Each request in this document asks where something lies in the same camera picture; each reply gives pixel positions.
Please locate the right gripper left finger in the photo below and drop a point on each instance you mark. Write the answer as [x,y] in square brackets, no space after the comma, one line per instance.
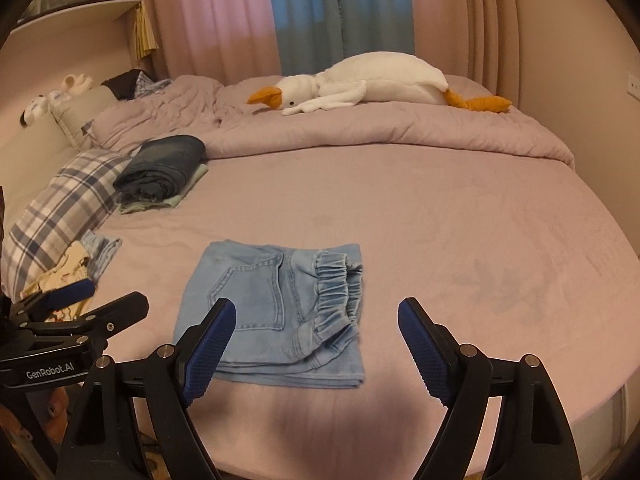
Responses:
[201,348]

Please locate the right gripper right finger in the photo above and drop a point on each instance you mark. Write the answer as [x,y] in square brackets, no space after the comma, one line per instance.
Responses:
[430,348]

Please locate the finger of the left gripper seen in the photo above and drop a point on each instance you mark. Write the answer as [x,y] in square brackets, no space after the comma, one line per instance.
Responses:
[105,321]
[40,305]

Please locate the light blue denim pants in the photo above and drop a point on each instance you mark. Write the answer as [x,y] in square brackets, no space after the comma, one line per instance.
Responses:
[297,313]

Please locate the person's left hand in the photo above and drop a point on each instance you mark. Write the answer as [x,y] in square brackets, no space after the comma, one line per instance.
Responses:
[25,414]

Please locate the small cream patterned garment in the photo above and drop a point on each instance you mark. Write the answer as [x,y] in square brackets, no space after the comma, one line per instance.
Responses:
[70,269]

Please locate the plaid pillow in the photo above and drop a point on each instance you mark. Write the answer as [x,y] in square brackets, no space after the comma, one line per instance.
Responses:
[77,199]

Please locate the pink bed sheet mattress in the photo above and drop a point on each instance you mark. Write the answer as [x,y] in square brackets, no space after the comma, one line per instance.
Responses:
[511,251]

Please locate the beige headboard cushion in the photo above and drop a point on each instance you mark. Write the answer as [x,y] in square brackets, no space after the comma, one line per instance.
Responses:
[33,157]

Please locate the folded dark denim jeans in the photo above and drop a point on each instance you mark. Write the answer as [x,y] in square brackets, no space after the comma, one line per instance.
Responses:
[160,169]

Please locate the small white plush toy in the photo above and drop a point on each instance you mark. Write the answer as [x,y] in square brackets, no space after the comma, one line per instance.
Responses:
[71,86]

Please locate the mauve quilted duvet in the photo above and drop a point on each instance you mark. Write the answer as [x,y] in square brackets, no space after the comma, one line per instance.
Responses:
[217,115]

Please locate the white goose plush toy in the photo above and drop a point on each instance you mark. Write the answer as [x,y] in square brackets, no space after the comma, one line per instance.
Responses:
[380,76]

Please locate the white shelf unit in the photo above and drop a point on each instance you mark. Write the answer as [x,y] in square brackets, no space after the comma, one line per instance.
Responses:
[45,19]

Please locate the pink and blue curtains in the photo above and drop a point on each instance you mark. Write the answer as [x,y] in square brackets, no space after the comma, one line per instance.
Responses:
[231,40]

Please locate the white wall power strip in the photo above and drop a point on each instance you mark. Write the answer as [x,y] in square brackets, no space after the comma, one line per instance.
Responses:
[633,86]

